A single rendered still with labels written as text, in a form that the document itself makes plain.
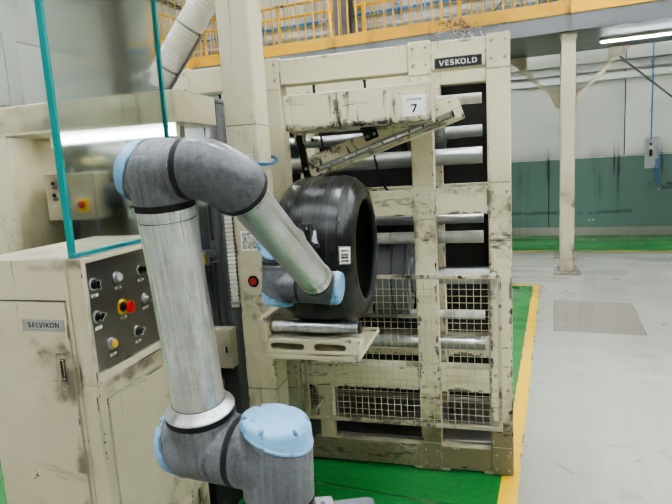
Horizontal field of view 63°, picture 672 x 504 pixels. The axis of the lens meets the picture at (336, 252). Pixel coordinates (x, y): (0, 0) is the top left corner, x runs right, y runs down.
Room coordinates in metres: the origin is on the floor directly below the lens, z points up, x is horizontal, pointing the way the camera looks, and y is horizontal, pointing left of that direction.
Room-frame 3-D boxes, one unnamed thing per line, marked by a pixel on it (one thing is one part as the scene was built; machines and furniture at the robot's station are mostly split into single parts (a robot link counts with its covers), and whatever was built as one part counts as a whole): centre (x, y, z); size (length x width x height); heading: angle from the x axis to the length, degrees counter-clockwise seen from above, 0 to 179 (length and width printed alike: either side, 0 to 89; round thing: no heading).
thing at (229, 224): (2.15, 0.40, 1.19); 0.05 x 0.04 x 0.48; 164
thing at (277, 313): (2.15, 0.23, 0.90); 0.40 x 0.03 x 0.10; 164
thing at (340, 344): (1.97, 0.10, 0.84); 0.36 x 0.09 x 0.06; 74
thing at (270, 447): (1.08, 0.16, 0.89); 0.17 x 0.15 x 0.18; 69
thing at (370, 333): (2.10, 0.06, 0.80); 0.37 x 0.36 x 0.02; 164
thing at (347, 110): (2.35, -0.14, 1.71); 0.61 x 0.25 x 0.15; 74
